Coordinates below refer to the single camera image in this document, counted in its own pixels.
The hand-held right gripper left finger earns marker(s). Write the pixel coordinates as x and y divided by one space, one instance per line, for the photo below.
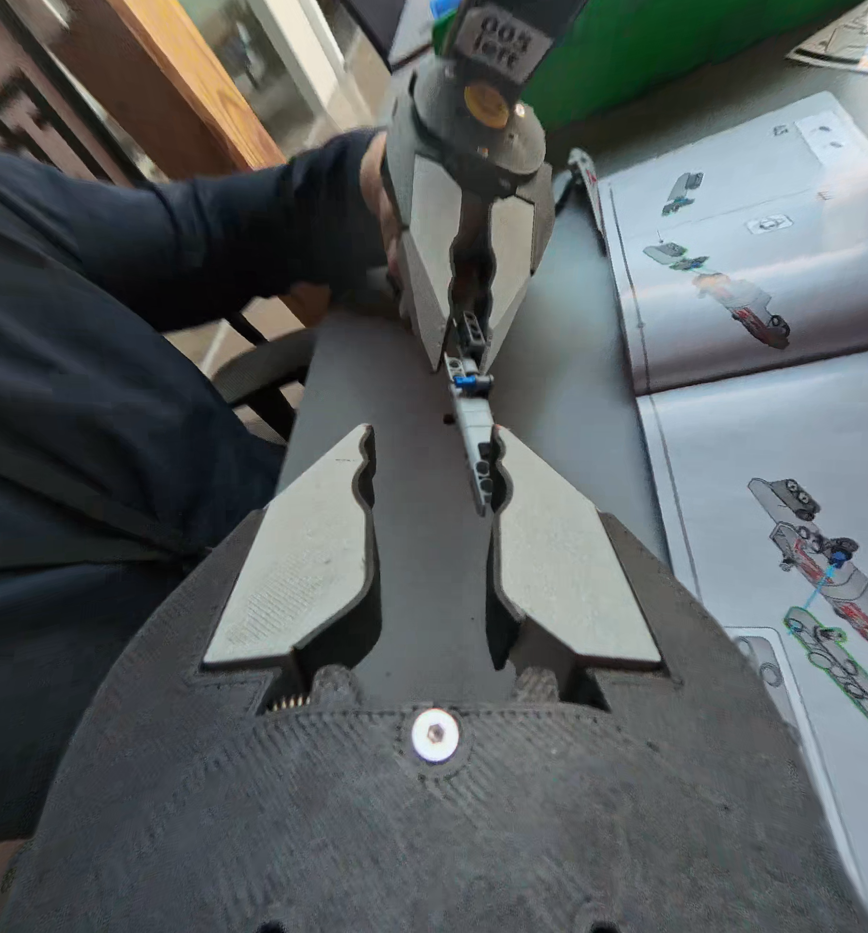
295 561

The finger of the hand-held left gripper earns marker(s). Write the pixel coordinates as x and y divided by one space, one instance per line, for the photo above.
514 262
426 255

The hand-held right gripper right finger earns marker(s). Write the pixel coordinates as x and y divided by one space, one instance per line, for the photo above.
572 576

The small grey lego assembly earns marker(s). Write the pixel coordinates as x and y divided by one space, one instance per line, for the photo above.
470 423

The person's left forearm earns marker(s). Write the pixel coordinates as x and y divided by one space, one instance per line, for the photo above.
259 219

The lego instruction booklet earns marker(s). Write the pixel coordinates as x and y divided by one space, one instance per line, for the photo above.
732 437

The person's left hand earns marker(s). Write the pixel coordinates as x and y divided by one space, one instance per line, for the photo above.
374 182

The green plastic bin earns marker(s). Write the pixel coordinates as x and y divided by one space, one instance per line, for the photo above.
623 58

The black office chair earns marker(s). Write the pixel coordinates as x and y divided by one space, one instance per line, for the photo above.
259 372

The wooden cabinet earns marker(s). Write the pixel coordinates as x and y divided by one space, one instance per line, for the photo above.
179 80

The paper leaflet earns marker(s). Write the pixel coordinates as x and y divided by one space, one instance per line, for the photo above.
856 44

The dark lattice furniture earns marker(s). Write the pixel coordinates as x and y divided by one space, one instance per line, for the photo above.
26 95

